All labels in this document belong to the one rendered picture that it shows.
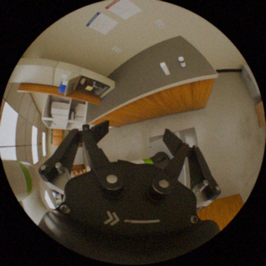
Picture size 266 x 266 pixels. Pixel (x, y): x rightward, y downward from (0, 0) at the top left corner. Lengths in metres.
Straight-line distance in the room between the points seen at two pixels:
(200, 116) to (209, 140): 0.42
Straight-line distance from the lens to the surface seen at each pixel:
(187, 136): 0.52
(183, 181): 0.28
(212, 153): 1.55
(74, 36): 1.25
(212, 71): 0.73
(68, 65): 1.02
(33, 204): 0.41
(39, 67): 1.08
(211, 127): 1.52
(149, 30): 1.15
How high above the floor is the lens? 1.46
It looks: 49 degrees down
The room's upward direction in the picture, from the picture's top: 85 degrees counter-clockwise
